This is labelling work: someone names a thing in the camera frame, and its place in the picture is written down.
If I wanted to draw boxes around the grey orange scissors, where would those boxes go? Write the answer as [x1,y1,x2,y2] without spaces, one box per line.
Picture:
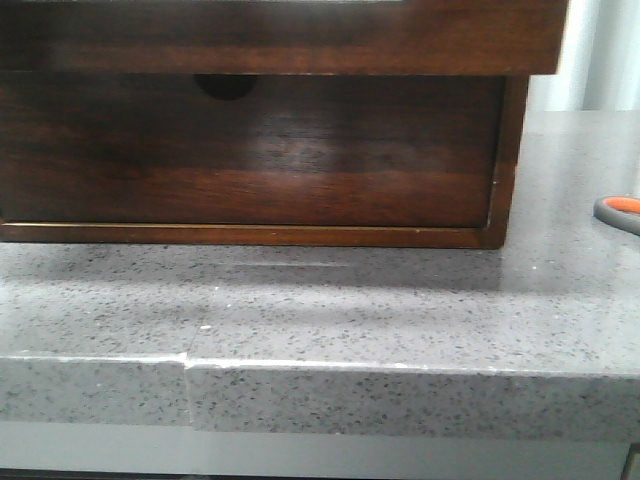
[593,196,640,235]

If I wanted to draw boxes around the wooden drawer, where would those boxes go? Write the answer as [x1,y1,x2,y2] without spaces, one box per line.
[1,1,567,75]
[0,72,506,230]

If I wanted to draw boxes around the dark wooden drawer cabinet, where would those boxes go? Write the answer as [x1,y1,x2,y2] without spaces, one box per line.
[0,69,530,251]

